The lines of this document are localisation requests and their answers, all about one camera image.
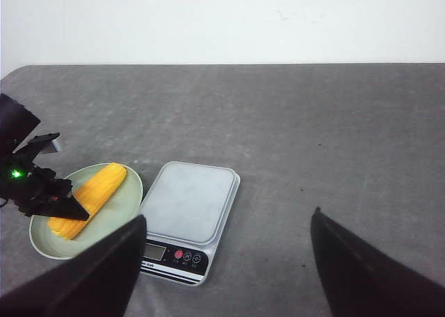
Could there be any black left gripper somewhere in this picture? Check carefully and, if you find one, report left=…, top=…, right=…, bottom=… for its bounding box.
left=1, top=133, right=90, bottom=221

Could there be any yellow corn cob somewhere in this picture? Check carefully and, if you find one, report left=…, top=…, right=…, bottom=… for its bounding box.
left=47, top=163, right=127, bottom=240

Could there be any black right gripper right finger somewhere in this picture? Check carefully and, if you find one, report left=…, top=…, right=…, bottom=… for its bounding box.
left=310, top=208, right=444, bottom=316

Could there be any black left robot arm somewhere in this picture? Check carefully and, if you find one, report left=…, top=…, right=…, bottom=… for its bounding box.
left=1, top=93, right=90, bottom=221

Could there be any light green plate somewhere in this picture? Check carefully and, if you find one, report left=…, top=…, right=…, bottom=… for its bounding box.
left=29, top=166, right=143, bottom=260

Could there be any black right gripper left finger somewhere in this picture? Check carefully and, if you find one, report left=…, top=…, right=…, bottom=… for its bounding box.
left=1, top=216, right=147, bottom=316

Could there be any silver digital kitchen scale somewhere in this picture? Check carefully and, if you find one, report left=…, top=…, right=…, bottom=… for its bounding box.
left=140, top=161, right=241, bottom=286

